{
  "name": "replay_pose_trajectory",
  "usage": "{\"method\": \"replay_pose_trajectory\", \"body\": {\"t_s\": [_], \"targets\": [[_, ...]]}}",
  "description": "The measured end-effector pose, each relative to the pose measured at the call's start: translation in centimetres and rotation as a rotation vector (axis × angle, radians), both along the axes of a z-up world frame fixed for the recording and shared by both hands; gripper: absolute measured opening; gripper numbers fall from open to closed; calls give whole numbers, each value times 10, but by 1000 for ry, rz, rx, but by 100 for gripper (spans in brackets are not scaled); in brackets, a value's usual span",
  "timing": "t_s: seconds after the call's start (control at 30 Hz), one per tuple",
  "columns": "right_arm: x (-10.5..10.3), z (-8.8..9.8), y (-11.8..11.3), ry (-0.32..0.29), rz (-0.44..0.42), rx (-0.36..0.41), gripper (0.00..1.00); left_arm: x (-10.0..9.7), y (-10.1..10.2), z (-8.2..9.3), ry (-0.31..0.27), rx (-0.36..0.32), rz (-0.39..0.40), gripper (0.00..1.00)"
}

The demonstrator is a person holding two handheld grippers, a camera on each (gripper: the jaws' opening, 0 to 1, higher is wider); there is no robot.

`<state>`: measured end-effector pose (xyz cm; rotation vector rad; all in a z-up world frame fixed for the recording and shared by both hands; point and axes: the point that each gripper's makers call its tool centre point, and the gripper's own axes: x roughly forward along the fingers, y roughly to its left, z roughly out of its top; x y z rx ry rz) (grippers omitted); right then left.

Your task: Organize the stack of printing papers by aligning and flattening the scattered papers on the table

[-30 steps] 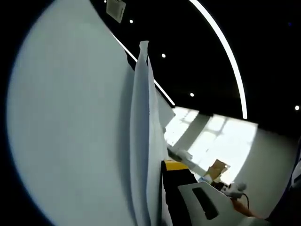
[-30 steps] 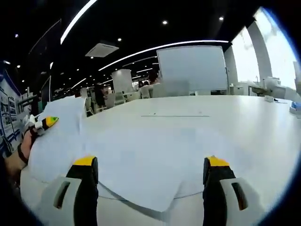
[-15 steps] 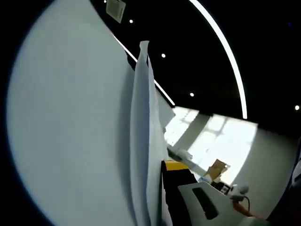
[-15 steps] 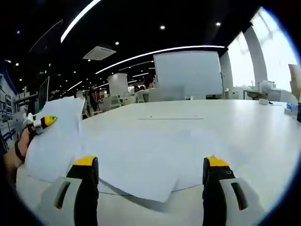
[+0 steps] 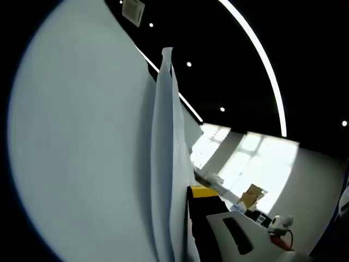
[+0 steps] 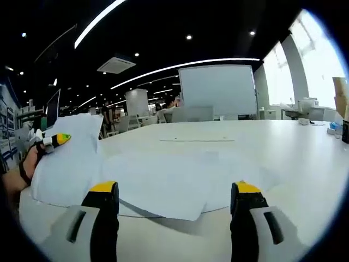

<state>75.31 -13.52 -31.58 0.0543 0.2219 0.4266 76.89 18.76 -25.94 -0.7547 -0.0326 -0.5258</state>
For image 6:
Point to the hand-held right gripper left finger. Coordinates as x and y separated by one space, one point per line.
105 232

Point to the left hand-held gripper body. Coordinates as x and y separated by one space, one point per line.
36 135

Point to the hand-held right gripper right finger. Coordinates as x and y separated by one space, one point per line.
242 232

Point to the white printing papers bundle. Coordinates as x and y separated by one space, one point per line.
71 169

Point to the person's left hand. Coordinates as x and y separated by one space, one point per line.
34 158

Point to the computer monitor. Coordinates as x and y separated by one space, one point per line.
53 109

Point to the black wristband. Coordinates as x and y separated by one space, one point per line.
24 176

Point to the white office chair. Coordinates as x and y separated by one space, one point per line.
131 124

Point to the white pillar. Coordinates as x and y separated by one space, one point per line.
136 102

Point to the ceiling air conditioner unit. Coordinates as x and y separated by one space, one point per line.
115 65

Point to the curved ceiling light strip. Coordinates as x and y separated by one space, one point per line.
95 20
185 65

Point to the small white box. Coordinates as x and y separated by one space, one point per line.
302 121

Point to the frosted desk partition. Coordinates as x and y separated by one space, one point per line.
193 114

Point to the cluttered desk with sink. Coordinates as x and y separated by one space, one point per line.
300 109

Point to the blue tissue pack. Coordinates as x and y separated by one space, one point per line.
334 128

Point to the black bottle white cap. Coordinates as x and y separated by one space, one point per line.
345 132

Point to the whiteboard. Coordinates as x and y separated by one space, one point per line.
218 90

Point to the brown cardboard box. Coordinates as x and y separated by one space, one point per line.
340 98

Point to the large window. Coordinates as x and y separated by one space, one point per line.
321 68

